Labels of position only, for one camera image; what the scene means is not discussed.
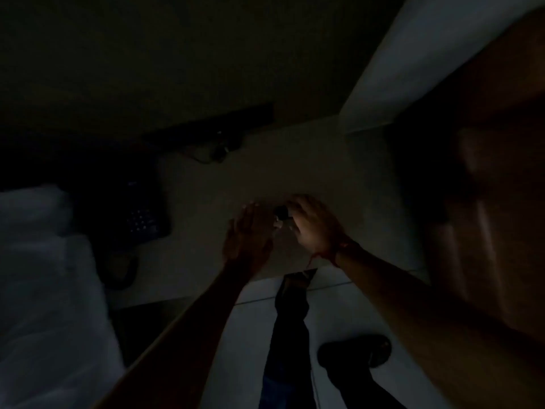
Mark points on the person's right hand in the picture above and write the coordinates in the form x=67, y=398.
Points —
x=317, y=234

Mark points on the person's left hand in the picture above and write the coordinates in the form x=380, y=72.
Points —
x=249, y=242

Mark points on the person's left fingers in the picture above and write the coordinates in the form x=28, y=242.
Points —
x=251, y=219

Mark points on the person's right fingers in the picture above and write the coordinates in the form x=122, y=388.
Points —
x=298, y=212

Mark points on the small black object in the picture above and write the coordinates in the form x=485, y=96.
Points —
x=281, y=213

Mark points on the person's right forearm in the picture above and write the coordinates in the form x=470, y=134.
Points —
x=430, y=332

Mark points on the person's left forearm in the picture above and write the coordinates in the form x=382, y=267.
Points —
x=187, y=336

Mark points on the black left shoe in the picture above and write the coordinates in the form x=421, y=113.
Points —
x=296, y=280

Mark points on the black shoe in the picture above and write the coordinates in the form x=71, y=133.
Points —
x=355, y=351
x=296, y=280

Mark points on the black desk telephone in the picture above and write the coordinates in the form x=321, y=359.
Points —
x=138, y=219

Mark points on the person's left leg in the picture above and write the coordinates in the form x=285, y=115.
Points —
x=287, y=345

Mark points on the person's leg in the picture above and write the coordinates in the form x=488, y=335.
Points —
x=287, y=345
x=362, y=387

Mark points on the black right shoe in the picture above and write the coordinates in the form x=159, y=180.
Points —
x=355, y=351

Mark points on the person's right leg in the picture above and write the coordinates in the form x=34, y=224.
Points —
x=362, y=387

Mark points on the brown wooden door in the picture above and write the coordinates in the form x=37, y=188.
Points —
x=489, y=174

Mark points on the white pillow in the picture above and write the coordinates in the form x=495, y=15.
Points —
x=34, y=210

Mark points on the white bed sheet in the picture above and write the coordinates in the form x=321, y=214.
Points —
x=51, y=323

